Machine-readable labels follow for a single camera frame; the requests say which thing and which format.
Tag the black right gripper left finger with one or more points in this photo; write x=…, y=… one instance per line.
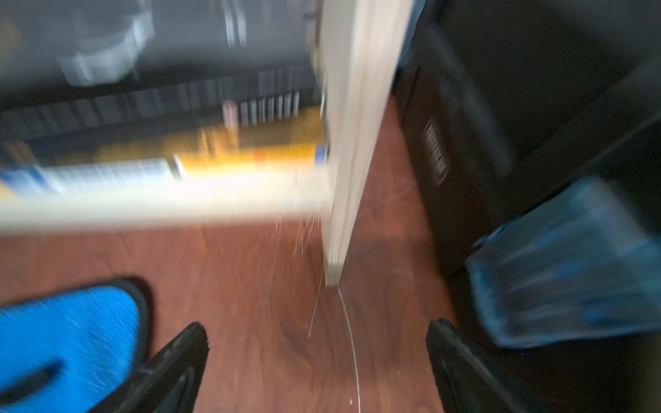
x=168, y=382

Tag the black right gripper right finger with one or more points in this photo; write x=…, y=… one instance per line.
x=467, y=378

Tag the blue and grey cleaning cloth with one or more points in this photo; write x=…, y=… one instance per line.
x=69, y=350

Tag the light wooden bookshelf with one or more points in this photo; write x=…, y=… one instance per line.
x=60, y=47

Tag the yellow and blue book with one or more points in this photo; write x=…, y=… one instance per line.
x=133, y=162

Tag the black toolbox with grey latches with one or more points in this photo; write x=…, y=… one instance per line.
x=534, y=133

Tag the black book with yellow title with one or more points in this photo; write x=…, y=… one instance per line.
x=63, y=122

